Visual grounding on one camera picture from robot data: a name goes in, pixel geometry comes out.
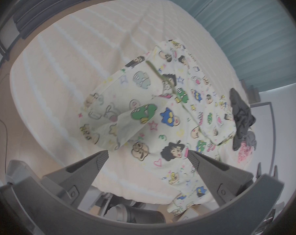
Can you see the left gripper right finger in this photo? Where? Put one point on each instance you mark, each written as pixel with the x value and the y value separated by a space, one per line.
pixel 219 180

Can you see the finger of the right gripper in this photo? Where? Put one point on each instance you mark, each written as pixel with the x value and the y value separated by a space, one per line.
pixel 275 172
pixel 259 172

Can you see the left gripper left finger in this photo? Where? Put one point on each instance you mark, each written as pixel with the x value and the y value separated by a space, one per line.
pixel 74 180

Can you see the white printed pyjama top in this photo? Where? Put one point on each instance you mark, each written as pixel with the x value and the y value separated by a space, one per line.
pixel 187 136

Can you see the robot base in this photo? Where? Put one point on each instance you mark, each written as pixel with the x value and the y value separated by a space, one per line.
pixel 123 212

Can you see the pink garment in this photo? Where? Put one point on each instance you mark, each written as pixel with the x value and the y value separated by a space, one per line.
pixel 245 153

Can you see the grey garment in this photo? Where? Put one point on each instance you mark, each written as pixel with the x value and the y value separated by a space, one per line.
pixel 252 139

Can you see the black garment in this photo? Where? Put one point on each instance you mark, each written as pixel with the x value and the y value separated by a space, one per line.
pixel 241 111

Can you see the grey bedside table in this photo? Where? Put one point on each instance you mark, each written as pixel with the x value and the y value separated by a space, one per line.
pixel 252 93

